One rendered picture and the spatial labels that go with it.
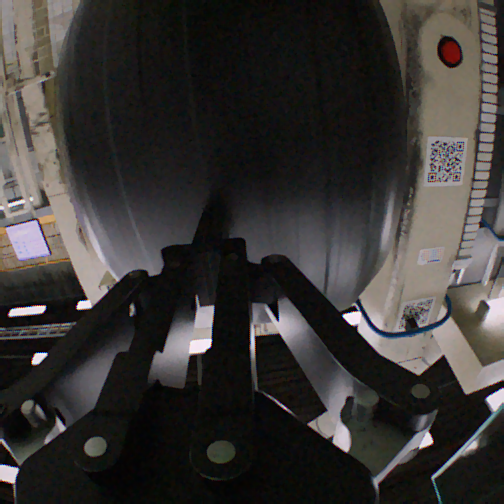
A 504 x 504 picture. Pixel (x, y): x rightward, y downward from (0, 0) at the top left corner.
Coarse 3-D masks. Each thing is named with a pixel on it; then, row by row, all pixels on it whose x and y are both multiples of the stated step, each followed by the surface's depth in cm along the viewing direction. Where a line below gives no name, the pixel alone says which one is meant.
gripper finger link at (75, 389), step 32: (128, 288) 13; (96, 320) 11; (128, 320) 12; (64, 352) 9; (96, 352) 10; (32, 384) 7; (64, 384) 8; (96, 384) 10; (0, 416) 6; (64, 416) 8
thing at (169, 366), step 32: (160, 288) 13; (160, 320) 10; (192, 320) 14; (128, 352) 8; (160, 352) 9; (128, 384) 7; (160, 384) 8; (96, 416) 6; (128, 416) 6; (96, 448) 5; (128, 448) 5; (96, 480) 5; (128, 480) 5
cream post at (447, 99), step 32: (384, 0) 33; (416, 0) 28; (448, 0) 27; (416, 32) 30; (448, 32) 29; (416, 64) 32; (448, 64) 32; (480, 64) 32; (416, 96) 35; (448, 96) 34; (416, 128) 37; (448, 128) 37; (416, 160) 39; (416, 192) 42; (448, 192) 42; (416, 224) 44; (448, 224) 45; (416, 256) 47; (448, 256) 48; (384, 288) 54; (416, 288) 51; (384, 320) 55; (384, 352) 59; (416, 352) 61
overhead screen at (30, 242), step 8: (16, 224) 346; (24, 224) 348; (32, 224) 350; (40, 224) 357; (8, 232) 349; (16, 232) 351; (24, 232) 353; (32, 232) 356; (40, 232) 358; (16, 240) 357; (24, 240) 359; (32, 240) 361; (40, 240) 363; (16, 248) 362; (24, 248) 365; (32, 248) 367; (40, 248) 369; (48, 248) 372; (24, 256) 370; (32, 256) 373; (40, 256) 375
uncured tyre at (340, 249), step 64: (128, 0) 17; (192, 0) 17; (256, 0) 16; (320, 0) 16; (64, 64) 19; (128, 64) 18; (192, 64) 17; (256, 64) 17; (320, 64) 17; (384, 64) 18; (64, 128) 20; (128, 128) 19; (192, 128) 19; (256, 128) 19; (320, 128) 18; (384, 128) 19; (128, 192) 21; (192, 192) 21; (256, 192) 21; (320, 192) 20; (384, 192) 22; (128, 256) 24; (256, 256) 24; (320, 256) 24; (384, 256) 29; (256, 320) 34
